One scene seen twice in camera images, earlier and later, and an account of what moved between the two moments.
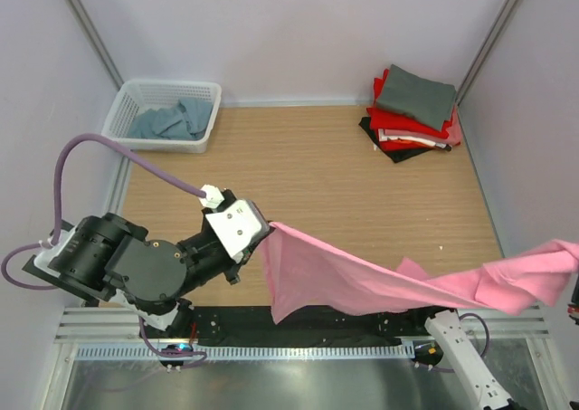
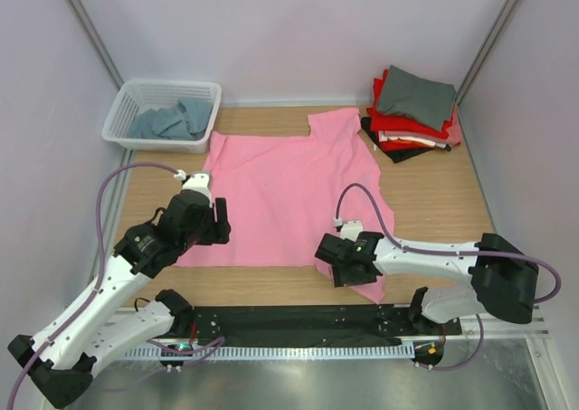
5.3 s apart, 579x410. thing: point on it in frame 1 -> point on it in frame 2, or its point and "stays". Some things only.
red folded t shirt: [379, 119] stays
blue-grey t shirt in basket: [187, 120] stays
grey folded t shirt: [430, 100] stays
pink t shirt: [306, 271] -> [284, 194]
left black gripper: [232, 265] -> [218, 231]
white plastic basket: [163, 115] stays
